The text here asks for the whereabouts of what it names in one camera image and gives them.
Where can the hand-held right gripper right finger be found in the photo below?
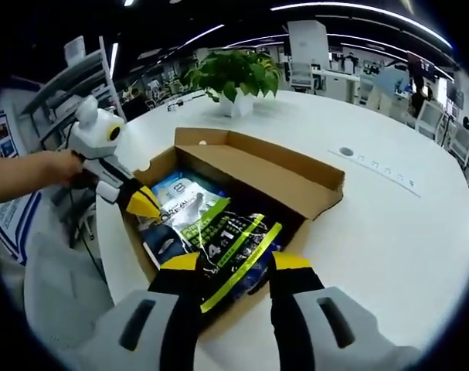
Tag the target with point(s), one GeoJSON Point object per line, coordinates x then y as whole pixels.
{"type": "Point", "coordinates": [315, 328]}

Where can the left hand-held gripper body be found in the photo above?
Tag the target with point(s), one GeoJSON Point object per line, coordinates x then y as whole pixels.
{"type": "Point", "coordinates": [93, 133]}

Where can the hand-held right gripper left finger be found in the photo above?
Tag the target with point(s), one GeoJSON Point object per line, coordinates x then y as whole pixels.
{"type": "Point", "coordinates": [141, 332]}

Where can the white grey printed pouch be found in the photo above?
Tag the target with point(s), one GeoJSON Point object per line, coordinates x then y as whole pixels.
{"type": "Point", "coordinates": [191, 208]}

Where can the black green soft pouch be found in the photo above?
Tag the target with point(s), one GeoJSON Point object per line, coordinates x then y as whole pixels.
{"type": "Point", "coordinates": [226, 247]}

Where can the brown cardboard shoe box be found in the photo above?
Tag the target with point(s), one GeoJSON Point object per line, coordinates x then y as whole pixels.
{"type": "Point", "coordinates": [257, 170]}

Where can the person's left hand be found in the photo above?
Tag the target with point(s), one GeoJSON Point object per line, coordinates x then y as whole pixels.
{"type": "Point", "coordinates": [62, 168]}

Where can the grey metal storage shelf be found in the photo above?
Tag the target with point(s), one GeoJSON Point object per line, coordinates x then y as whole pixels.
{"type": "Point", "coordinates": [75, 89]}

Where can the dark blue flat pack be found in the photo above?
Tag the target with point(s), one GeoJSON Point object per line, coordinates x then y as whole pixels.
{"type": "Point", "coordinates": [158, 251]}

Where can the grey mesh office chair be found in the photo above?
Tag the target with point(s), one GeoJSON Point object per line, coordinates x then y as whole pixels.
{"type": "Point", "coordinates": [64, 293]}

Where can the blue white notice board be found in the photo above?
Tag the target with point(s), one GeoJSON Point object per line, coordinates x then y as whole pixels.
{"type": "Point", "coordinates": [10, 216]}

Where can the white plant pot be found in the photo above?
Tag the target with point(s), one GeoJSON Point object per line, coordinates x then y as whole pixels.
{"type": "Point", "coordinates": [236, 106]}

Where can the green leafy plant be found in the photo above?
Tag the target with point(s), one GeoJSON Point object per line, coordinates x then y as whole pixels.
{"type": "Point", "coordinates": [234, 73]}

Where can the white office chair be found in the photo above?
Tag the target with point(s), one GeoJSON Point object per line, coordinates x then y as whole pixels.
{"type": "Point", "coordinates": [461, 143]}
{"type": "Point", "coordinates": [429, 120]}

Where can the white office desk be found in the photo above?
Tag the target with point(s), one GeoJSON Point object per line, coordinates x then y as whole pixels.
{"type": "Point", "coordinates": [340, 87]}

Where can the long ceiling light strip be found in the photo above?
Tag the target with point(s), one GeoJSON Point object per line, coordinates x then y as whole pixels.
{"type": "Point", "coordinates": [296, 5]}

